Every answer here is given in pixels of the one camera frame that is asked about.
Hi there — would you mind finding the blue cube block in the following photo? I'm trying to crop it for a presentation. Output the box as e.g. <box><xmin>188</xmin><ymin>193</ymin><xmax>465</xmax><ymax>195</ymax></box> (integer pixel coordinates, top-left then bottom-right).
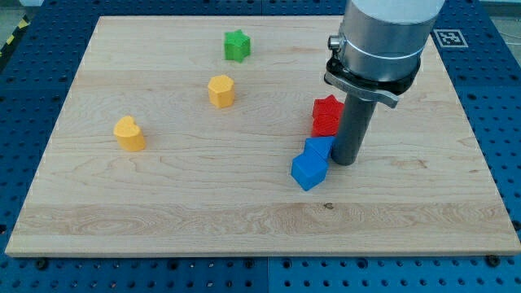
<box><xmin>291</xmin><ymin>150</ymin><xmax>329</xmax><ymax>190</ymax></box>

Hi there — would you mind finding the blue triangle block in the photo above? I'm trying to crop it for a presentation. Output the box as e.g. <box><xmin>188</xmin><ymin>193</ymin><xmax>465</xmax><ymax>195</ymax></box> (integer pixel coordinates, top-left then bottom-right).
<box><xmin>304</xmin><ymin>136</ymin><xmax>335</xmax><ymax>160</ymax></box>

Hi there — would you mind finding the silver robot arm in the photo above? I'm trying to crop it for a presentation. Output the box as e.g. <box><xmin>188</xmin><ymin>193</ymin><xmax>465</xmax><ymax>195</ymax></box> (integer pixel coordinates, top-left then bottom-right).
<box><xmin>328</xmin><ymin>0</ymin><xmax>444</xmax><ymax>82</ymax></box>

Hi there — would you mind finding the yellow hexagon block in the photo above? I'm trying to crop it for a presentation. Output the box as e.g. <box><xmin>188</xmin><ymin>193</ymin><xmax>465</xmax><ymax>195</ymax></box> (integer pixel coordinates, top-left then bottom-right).
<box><xmin>208</xmin><ymin>75</ymin><xmax>235</xmax><ymax>108</ymax></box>

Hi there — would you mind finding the red star block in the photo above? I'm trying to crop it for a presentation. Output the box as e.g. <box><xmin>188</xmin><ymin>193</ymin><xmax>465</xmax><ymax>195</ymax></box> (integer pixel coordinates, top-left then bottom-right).
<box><xmin>312</xmin><ymin>94</ymin><xmax>344</xmax><ymax>119</ymax></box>

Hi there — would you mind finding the wooden board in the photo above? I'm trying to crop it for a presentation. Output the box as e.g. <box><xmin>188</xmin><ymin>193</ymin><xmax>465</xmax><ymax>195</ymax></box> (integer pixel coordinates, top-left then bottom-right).
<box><xmin>6</xmin><ymin>16</ymin><xmax>520</xmax><ymax>257</ymax></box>

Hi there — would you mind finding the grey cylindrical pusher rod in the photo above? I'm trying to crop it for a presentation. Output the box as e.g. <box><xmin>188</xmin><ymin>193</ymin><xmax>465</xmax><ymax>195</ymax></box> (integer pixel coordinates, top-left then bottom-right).
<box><xmin>331</xmin><ymin>94</ymin><xmax>376</xmax><ymax>166</ymax></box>

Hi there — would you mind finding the green star block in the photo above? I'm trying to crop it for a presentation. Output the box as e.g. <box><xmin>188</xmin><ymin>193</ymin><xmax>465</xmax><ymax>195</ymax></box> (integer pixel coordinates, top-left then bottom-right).
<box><xmin>224</xmin><ymin>29</ymin><xmax>251</xmax><ymax>63</ymax></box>

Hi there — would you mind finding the yellow heart block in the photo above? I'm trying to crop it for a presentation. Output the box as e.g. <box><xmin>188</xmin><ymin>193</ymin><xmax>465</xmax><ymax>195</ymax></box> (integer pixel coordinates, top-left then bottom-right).
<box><xmin>113</xmin><ymin>116</ymin><xmax>146</xmax><ymax>151</ymax></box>

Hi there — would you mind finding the white fiducial marker tag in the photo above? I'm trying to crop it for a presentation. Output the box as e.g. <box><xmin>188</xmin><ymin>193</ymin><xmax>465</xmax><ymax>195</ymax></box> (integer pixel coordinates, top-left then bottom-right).
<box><xmin>433</xmin><ymin>28</ymin><xmax>468</xmax><ymax>48</ymax></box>

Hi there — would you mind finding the black clamp bracket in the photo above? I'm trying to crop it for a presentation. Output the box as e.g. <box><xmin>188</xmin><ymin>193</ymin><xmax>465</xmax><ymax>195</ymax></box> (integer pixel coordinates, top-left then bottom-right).
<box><xmin>324</xmin><ymin>55</ymin><xmax>421</xmax><ymax>108</ymax></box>

